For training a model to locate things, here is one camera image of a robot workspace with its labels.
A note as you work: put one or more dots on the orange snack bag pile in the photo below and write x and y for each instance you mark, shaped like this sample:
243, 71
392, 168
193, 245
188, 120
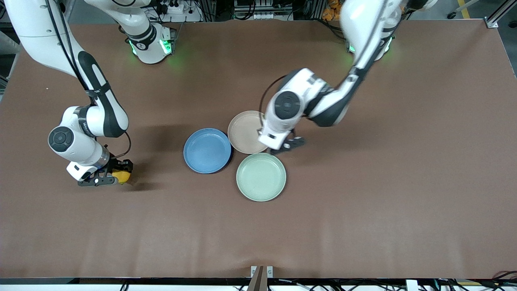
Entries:
332, 10

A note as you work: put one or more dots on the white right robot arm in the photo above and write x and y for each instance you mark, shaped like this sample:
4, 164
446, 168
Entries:
76, 137

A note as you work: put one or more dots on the light green plate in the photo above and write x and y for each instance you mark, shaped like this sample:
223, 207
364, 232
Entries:
261, 177

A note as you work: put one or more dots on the yellow lemon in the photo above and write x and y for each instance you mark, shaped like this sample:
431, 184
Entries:
122, 177

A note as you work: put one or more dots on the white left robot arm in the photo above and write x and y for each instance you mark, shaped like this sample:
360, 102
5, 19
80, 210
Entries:
288, 106

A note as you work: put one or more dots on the white power strip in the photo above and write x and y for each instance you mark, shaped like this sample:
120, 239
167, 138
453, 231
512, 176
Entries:
171, 7

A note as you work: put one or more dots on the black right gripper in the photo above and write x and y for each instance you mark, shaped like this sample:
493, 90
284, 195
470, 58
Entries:
117, 165

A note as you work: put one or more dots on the blue plate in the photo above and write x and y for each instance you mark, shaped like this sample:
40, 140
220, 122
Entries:
207, 151

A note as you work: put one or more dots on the beige plate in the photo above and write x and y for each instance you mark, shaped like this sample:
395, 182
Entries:
242, 133

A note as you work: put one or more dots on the brown table cover sheet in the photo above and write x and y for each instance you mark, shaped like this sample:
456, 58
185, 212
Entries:
121, 226

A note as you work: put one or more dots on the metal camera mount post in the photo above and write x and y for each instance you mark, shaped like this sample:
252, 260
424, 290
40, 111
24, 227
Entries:
260, 277

